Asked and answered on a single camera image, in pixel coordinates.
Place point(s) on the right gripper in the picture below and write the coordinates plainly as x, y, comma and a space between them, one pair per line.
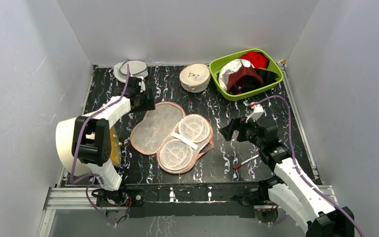
237, 130

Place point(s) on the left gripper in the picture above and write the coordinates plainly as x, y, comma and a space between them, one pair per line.
149, 105

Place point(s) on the dark red bra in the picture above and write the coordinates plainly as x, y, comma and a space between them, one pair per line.
231, 86

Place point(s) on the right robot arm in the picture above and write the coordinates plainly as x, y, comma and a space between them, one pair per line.
289, 187

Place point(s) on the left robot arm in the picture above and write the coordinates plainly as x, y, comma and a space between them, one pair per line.
91, 144

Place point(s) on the red-tipped white pen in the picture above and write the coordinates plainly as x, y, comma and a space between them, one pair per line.
236, 167

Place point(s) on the black garment in basin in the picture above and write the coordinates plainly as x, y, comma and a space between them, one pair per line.
268, 77

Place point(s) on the white garment in basin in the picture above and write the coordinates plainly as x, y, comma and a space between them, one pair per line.
230, 68

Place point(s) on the green plastic basin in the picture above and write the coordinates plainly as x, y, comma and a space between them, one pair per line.
217, 64

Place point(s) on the red garment in basin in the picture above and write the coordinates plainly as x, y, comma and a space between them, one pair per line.
257, 59

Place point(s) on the white drum with orange lid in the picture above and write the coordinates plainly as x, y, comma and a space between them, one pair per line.
64, 138

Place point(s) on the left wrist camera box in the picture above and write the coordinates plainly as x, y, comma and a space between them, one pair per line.
142, 85

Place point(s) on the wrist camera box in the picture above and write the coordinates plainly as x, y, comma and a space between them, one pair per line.
142, 85
256, 113

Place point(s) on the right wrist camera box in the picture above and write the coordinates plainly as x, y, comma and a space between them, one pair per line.
256, 113

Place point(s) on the aluminium table frame rail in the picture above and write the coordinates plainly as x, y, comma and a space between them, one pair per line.
67, 199

